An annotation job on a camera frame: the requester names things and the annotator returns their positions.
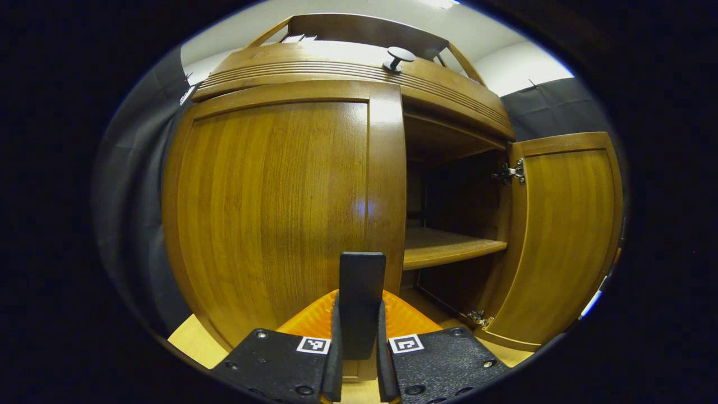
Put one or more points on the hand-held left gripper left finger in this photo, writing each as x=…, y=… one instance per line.
x=332, y=359

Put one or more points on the wooden cabinet door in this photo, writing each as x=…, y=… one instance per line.
x=566, y=235
x=269, y=213

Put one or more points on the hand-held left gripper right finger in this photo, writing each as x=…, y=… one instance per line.
x=386, y=365

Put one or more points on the black round drawer knob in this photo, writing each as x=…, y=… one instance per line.
x=399, y=56

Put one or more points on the metal door hinge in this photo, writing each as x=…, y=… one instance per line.
x=513, y=171
x=480, y=318

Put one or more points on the black backdrop cloth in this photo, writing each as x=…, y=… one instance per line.
x=134, y=196

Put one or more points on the wooden ribbed drawer front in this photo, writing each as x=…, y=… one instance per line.
x=314, y=62

